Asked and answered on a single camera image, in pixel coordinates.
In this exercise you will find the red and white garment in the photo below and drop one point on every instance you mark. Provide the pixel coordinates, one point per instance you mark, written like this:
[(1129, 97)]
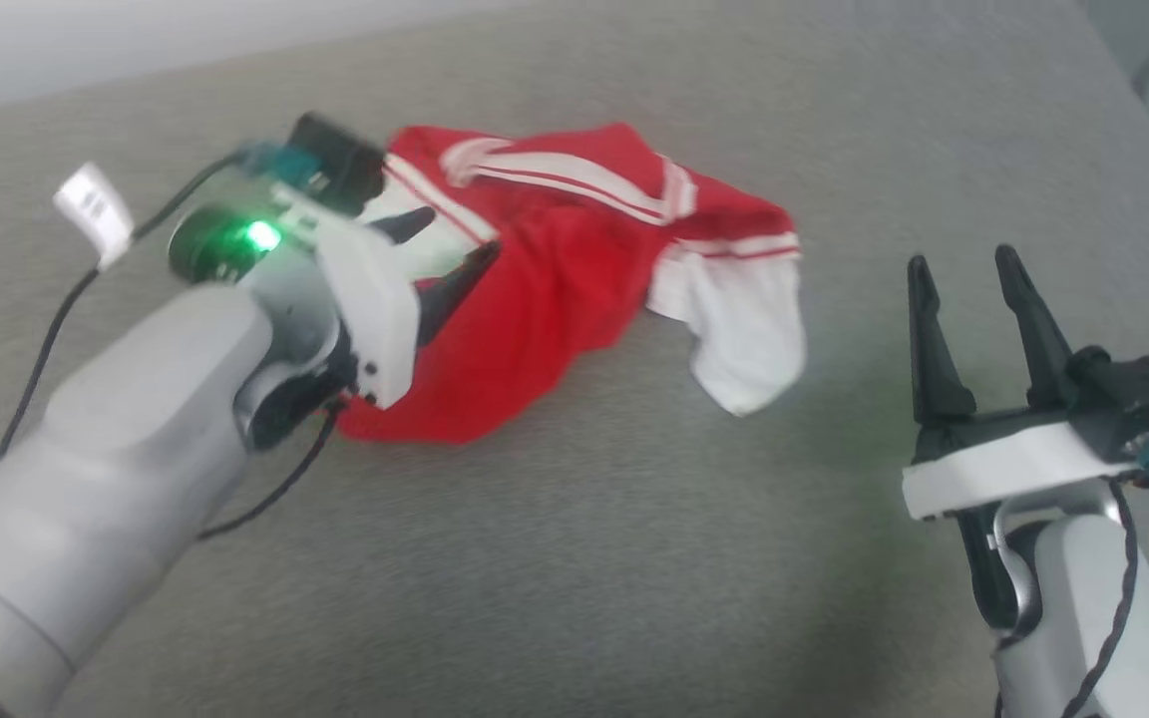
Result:
[(555, 289)]

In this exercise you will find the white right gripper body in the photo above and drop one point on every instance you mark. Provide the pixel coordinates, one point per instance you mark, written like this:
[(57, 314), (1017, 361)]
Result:
[(1013, 469)]

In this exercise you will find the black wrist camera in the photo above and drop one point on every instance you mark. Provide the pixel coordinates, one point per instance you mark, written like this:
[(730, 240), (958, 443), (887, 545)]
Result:
[(1138, 399), (340, 165)]

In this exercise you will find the grey fabric sofa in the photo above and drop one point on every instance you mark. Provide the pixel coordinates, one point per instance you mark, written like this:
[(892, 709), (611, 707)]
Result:
[(574, 578)]

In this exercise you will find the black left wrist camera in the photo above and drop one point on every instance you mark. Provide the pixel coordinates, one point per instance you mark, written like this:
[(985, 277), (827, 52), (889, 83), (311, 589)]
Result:
[(340, 165)]

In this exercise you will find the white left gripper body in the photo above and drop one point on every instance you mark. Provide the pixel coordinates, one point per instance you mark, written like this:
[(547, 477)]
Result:
[(370, 299)]

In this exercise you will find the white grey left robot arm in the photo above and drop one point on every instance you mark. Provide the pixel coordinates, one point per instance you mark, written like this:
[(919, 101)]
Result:
[(86, 479)]

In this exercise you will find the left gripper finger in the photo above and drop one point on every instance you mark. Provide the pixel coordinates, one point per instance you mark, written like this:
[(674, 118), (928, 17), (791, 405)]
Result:
[(403, 225), (450, 294)]

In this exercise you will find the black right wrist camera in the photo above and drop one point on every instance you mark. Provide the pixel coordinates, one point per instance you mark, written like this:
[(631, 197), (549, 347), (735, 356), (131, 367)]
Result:
[(1138, 399)]

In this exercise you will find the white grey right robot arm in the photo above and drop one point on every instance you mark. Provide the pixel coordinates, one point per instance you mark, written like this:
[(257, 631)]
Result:
[(1063, 618)]

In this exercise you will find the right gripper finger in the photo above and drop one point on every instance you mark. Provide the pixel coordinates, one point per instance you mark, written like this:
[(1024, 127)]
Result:
[(1038, 339), (934, 369)]

